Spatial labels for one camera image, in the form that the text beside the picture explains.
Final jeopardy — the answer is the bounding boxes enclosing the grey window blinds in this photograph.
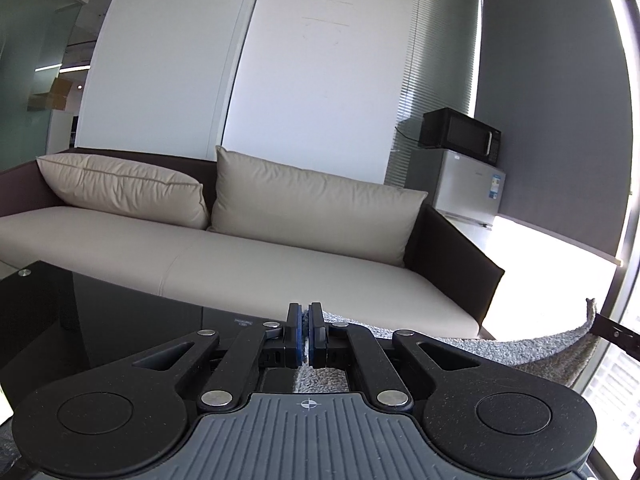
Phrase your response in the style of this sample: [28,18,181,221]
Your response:
[384,0,484,192]

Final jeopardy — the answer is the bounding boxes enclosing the grey roller shade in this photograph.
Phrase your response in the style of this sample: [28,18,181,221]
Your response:
[474,0,632,267]

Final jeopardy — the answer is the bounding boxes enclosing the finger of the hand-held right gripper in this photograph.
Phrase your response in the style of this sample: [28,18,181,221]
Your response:
[593,312,640,362]

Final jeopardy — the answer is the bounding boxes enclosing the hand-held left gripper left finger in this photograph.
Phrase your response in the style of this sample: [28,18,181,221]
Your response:
[124,302,305,414]

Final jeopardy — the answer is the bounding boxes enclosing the large beige sofa cushion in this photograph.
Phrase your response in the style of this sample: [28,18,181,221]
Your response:
[207,144,429,267]

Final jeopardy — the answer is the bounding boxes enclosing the black power cable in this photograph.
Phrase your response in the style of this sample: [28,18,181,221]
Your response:
[394,122,426,144]

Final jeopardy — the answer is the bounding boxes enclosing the silver mini fridge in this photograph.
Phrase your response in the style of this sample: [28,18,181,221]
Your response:
[404,147,507,257]

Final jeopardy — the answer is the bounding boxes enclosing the small beige sofa cushion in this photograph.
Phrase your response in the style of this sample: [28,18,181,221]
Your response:
[37,152,210,231]

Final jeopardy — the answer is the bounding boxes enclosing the black microwave oven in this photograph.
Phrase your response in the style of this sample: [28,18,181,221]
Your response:
[418,107,503,165]

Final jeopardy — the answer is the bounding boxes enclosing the beige and brown sofa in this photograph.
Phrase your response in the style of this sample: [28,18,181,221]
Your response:
[0,146,506,341]

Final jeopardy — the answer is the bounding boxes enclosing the grey terry towel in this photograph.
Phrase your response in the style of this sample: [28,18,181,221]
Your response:
[294,297,599,395]

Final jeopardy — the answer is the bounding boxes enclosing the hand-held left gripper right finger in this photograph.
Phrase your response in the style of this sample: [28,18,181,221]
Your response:
[308,302,502,414]

